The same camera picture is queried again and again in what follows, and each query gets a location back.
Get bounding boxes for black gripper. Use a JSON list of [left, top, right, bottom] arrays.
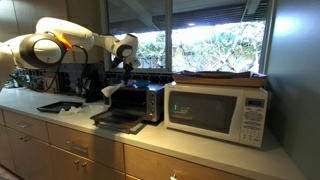
[[122, 63, 134, 83]]

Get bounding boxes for purple plastic bowl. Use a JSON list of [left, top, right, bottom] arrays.
[[125, 79, 136, 86]]

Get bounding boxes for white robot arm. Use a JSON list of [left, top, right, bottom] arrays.
[[0, 17, 141, 88]]

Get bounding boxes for blue bowl on toaster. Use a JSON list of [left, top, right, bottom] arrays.
[[134, 80, 150, 88]]

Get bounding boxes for white microwave oven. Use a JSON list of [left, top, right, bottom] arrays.
[[164, 83, 268, 148]]

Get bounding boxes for white paper towel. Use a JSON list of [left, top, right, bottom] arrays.
[[101, 83, 124, 97]]

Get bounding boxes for black coffee maker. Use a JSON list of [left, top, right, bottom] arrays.
[[80, 64, 102, 103]]

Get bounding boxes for crumpled clear plastic wrap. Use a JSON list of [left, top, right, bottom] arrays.
[[59, 105, 101, 115]]

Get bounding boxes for wooden tray on microwave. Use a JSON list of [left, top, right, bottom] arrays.
[[173, 71, 268, 88]]

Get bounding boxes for black baking tray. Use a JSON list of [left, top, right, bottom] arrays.
[[38, 101, 83, 113]]

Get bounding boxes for wooden lower cabinets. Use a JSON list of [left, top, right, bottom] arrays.
[[1, 110, 249, 180]]

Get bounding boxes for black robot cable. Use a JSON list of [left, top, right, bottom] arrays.
[[43, 44, 90, 93]]

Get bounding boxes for metal cabinet drawer handle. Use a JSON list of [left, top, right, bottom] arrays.
[[67, 141, 88, 153]]

